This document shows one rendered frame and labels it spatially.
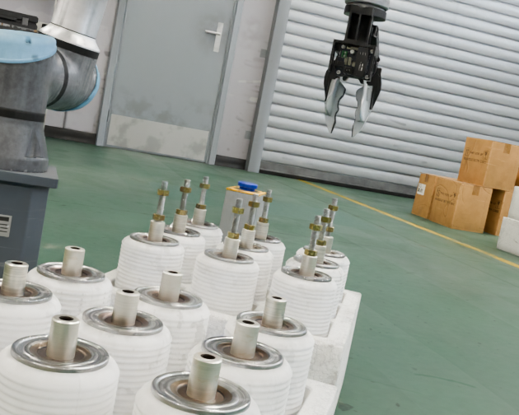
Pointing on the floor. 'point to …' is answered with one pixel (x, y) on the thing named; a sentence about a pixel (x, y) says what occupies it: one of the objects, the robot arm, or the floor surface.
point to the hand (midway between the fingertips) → (343, 128)
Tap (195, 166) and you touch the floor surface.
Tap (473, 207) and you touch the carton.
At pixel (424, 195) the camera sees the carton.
